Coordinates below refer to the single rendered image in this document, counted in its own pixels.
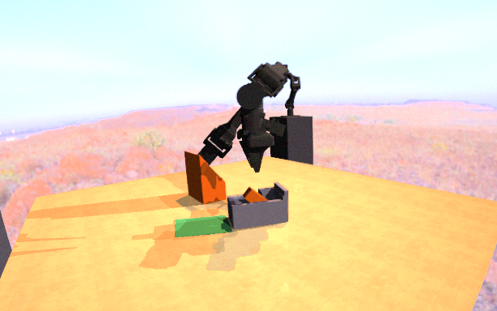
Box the orange l-shaped part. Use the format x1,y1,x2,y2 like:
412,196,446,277
243,187,268,202

